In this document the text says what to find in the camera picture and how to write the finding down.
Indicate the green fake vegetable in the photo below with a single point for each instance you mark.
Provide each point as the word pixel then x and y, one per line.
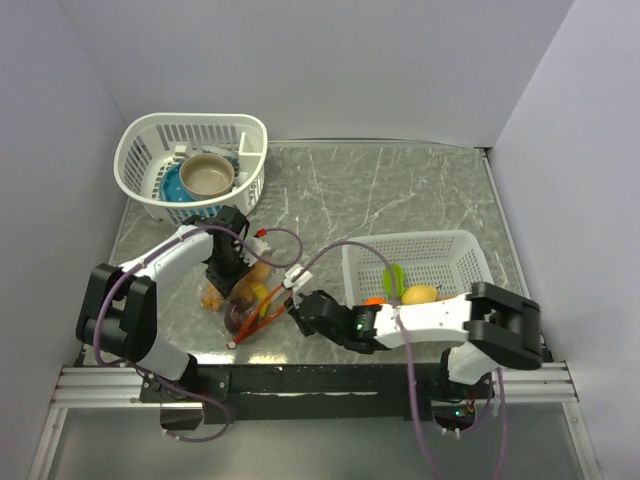
pixel 394 282

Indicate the clear zip top bag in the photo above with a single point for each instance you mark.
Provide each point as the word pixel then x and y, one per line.
pixel 260 317

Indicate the purple fake plum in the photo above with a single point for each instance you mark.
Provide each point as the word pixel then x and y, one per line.
pixel 237 312

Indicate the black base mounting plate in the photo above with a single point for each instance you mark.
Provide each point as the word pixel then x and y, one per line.
pixel 312 392

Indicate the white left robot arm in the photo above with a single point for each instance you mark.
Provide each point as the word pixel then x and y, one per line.
pixel 119 310

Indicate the blue plate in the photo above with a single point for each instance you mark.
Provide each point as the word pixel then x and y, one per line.
pixel 171 188

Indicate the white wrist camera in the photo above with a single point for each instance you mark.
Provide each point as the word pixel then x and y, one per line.
pixel 254 250
pixel 296 278

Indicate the yellow fake lemon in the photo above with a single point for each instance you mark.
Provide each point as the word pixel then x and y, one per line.
pixel 420 294

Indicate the white oval laundry basket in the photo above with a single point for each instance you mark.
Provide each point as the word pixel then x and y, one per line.
pixel 154 143

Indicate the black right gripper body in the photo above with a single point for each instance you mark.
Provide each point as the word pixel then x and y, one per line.
pixel 306 328

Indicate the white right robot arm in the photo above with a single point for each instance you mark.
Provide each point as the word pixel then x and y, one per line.
pixel 493 328

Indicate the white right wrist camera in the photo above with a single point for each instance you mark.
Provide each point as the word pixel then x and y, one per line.
pixel 296 278

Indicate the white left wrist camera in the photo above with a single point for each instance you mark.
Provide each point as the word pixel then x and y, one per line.
pixel 254 250

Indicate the white rectangular perforated basket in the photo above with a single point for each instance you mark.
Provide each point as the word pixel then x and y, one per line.
pixel 450 260

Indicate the aluminium frame rail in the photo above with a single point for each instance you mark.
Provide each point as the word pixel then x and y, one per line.
pixel 119 387

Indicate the pink fake peach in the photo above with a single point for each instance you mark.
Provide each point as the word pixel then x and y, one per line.
pixel 259 273

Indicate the beige bowl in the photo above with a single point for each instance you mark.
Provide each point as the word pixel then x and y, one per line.
pixel 207 176

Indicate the small orange fake fruit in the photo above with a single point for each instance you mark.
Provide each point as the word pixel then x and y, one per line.
pixel 211 299

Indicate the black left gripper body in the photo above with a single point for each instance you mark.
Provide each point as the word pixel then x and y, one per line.
pixel 224 270

